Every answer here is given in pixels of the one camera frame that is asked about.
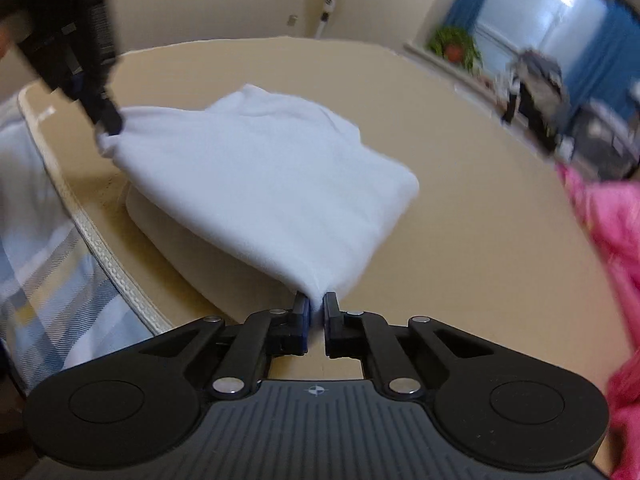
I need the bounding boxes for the plaid blue bed sheet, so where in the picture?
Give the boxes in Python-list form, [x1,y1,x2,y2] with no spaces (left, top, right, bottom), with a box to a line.
[1,98,152,392]

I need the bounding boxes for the blue curtain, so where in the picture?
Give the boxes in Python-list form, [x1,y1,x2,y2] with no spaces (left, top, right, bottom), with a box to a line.
[444,0,639,119]

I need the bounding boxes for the pink floral quilt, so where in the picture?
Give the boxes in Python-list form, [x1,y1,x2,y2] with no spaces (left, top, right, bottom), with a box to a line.
[555,164,639,479]

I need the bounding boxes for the white long-sleeve shirt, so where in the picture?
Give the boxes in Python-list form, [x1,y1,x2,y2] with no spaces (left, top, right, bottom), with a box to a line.
[96,84,419,304]

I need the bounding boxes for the potted green plant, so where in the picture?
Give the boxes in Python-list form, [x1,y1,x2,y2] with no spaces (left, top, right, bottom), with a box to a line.
[425,25,483,74]

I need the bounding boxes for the clear plastic storage box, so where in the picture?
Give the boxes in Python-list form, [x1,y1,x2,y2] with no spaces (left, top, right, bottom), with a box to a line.
[570,100,639,181]

